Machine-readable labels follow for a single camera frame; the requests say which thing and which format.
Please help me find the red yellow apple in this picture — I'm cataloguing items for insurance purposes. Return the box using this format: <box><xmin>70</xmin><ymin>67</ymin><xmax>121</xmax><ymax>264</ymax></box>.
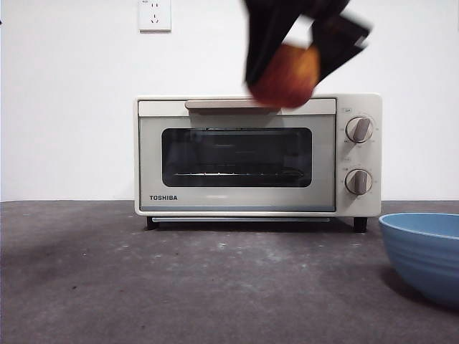
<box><xmin>249</xmin><ymin>44</ymin><xmax>321</xmax><ymax>109</ymax></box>

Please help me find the blue ribbed bowl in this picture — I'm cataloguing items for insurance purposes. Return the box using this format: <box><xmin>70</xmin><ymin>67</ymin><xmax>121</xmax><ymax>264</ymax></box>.
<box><xmin>378</xmin><ymin>212</ymin><xmax>459</xmax><ymax>311</ymax></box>

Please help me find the cream Toshiba toaster oven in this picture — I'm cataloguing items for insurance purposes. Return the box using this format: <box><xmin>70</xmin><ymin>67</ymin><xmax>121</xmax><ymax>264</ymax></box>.
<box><xmin>134</xmin><ymin>93</ymin><xmax>383</xmax><ymax>233</ymax></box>

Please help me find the oven temperature knob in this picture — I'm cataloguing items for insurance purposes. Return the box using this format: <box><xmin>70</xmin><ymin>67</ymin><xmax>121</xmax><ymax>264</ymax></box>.
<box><xmin>344</xmin><ymin>116</ymin><xmax>374</xmax><ymax>145</ymax></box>

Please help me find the oven timer knob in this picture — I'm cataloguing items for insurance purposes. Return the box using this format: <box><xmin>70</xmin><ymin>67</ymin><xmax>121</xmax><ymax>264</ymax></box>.
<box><xmin>344</xmin><ymin>168</ymin><xmax>374</xmax><ymax>196</ymax></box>

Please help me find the white wall socket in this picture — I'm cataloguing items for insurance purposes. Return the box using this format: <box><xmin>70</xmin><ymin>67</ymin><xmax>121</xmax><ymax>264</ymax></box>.
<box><xmin>138</xmin><ymin>0</ymin><xmax>172</xmax><ymax>34</ymax></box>

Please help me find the chrome wire oven rack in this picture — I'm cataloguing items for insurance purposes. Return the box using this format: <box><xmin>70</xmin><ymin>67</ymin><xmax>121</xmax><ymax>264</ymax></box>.
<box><xmin>173</xmin><ymin>171</ymin><xmax>306</xmax><ymax>178</ymax></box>

